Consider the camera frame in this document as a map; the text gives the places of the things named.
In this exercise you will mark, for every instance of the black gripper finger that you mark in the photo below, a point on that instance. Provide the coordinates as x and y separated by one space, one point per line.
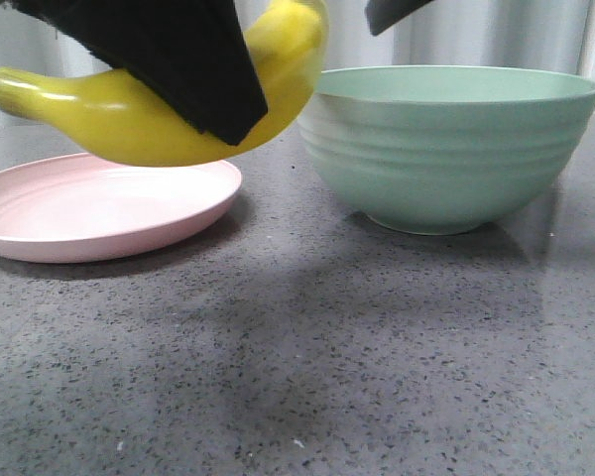
191 53
383 14

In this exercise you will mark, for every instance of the yellow plastic banana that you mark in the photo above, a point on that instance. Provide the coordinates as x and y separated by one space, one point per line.
117 117

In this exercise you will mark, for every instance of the green ribbed bowl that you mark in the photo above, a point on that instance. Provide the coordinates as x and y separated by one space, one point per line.
443 149

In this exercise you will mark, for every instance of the pink plate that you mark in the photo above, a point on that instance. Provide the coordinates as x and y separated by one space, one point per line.
79 208

